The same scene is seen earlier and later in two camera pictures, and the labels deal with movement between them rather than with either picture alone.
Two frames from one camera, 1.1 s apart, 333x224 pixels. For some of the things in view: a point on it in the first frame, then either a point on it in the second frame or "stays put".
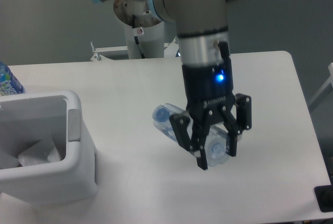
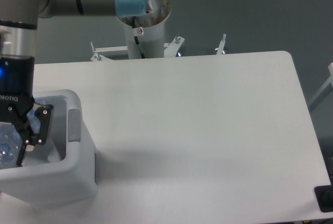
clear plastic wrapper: [44, 151] stays put
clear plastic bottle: [217, 138] → [11, 143]
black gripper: [209, 99] → [16, 98]
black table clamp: [324, 197] stays put
